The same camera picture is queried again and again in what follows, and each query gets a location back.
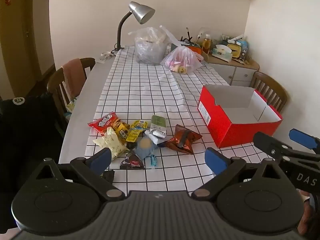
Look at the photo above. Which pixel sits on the black snack packet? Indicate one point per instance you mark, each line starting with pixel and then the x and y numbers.
pixel 108 176

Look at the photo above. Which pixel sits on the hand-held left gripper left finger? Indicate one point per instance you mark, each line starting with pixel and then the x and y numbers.
pixel 101 158

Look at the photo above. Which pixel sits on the pink towel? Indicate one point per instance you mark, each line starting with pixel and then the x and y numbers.
pixel 73 77

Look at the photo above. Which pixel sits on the wooden chair black seat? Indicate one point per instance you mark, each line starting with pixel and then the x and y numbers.
pixel 273 80

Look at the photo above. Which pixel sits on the orange green container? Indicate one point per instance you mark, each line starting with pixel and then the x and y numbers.
pixel 192 48

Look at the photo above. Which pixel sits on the cream snack packet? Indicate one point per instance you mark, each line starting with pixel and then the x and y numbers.
pixel 110 142

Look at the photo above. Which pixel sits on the silver desk lamp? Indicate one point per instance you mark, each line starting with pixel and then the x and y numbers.
pixel 141 11

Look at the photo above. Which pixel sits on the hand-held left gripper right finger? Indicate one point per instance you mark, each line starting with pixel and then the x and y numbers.
pixel 215 161

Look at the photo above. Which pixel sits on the yellow tissue holder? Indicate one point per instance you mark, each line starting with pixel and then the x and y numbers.
pixel 235 48

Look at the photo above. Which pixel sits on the yellow cartoon snack packet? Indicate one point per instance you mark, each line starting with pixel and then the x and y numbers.
pixel 121 130

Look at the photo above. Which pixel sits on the red snack packet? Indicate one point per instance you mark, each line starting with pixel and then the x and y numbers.
pixel 105 123

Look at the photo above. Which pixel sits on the light blue snack packet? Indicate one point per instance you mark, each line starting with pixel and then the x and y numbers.
pixel 145 148

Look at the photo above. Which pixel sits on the paint brush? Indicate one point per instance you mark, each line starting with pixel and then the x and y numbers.
pixel 198 38
pixel 188 33

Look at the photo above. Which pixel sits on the large clear plastic bag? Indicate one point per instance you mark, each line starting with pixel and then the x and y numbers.
pixel 150 51

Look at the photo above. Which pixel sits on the person's right hand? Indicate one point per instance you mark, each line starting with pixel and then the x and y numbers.
pixel 308 217

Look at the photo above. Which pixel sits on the brown door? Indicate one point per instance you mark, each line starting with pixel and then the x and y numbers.
pixel 15 42

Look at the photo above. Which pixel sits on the green snack packet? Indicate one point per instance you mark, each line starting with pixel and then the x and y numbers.
pixel 158 123

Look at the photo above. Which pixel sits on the white cardboard box red trim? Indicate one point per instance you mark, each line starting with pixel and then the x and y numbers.
pixel 220 127

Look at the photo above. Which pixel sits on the orange-brown snack packet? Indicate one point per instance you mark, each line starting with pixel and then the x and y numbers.
pixel 183 140

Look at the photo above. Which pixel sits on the amber bottle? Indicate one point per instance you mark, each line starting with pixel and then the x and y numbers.
pixel 206 43

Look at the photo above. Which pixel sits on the green white tissue box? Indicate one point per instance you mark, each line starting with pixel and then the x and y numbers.
pixel 221 52

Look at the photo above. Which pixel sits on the white cabinet wooden top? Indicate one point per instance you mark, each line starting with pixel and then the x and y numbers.
pixel 240 73

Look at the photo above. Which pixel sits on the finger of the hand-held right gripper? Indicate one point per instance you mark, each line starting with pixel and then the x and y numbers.
pixel 265 142
pixel 301 137

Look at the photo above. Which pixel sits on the pink plastic bag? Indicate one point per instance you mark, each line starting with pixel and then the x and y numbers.
pixel 182 58

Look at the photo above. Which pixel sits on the yellow green seat cushion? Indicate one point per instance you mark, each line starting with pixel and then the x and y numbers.
pixel 71 105

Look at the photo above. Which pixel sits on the white checked tablecloth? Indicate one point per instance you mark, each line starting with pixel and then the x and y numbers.
pixel 145 90

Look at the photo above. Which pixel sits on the small blue candy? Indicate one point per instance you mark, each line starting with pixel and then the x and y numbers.
pixel 153 160

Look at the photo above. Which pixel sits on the white tube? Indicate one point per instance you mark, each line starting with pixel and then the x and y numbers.
pixel 236 38

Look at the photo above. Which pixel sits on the dark triangular snack packet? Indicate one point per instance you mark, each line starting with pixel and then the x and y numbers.
pixel 131 162

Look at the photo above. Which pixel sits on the white snack packet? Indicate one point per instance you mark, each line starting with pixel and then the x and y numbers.
pixel 152 140

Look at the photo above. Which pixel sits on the yellow blue snack packet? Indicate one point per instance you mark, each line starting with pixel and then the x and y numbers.
pixel 136 128

